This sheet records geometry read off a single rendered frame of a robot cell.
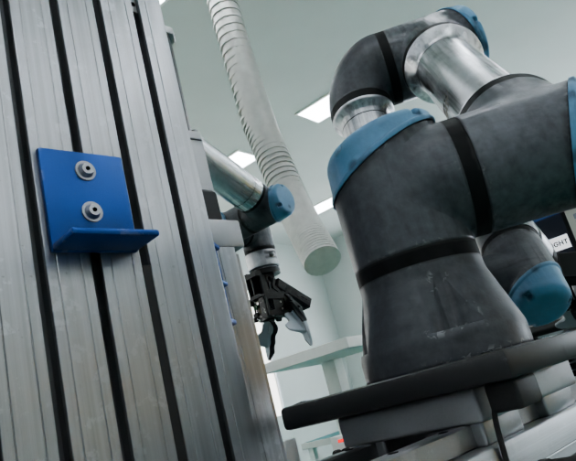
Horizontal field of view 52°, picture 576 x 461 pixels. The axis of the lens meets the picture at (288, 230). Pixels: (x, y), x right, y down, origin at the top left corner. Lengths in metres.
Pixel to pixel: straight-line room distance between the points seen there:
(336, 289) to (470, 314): 8.60
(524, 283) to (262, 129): 2.21
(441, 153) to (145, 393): 0.32
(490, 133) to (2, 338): 0.42
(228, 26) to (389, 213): 2.70
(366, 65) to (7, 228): 0.61
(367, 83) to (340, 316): 8.22
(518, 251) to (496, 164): 0.24
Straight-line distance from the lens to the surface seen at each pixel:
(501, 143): 0.55
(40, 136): 0.53
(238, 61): 3.05
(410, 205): 0.53
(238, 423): 0.54
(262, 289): 1.37
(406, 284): 0.51
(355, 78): 0.92
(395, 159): 0.54
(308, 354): 2.01
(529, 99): 0.58
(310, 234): 2.45
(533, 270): 0.75
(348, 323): 8.99
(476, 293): 0.52
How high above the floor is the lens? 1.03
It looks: 16 degrees up
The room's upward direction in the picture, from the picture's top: 15 degrees counter-clockwise
